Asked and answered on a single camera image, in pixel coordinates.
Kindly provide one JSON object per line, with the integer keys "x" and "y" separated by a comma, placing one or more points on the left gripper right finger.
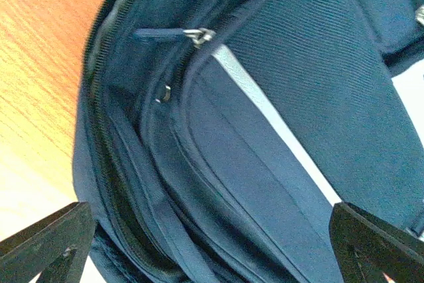
{"x": 368, "y": 249}

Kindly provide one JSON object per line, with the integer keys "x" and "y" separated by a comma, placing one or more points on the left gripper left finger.
{"x": 54, "y": 249}

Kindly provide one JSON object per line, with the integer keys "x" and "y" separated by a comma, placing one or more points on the navy blue backpack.
{"x": 214, "y": 137}

